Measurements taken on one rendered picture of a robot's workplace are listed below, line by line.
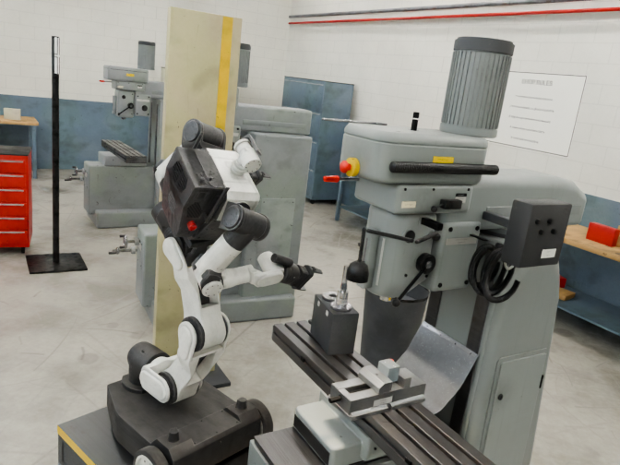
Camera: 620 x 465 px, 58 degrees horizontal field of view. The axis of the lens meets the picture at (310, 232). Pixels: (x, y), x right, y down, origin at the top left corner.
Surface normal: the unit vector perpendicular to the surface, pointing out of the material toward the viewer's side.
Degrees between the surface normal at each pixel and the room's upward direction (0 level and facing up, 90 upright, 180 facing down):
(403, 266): 90
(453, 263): 90
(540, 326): 89
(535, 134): 90
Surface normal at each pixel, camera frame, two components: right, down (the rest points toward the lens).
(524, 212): -0.86, 0.04
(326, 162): 0.50, 0.29
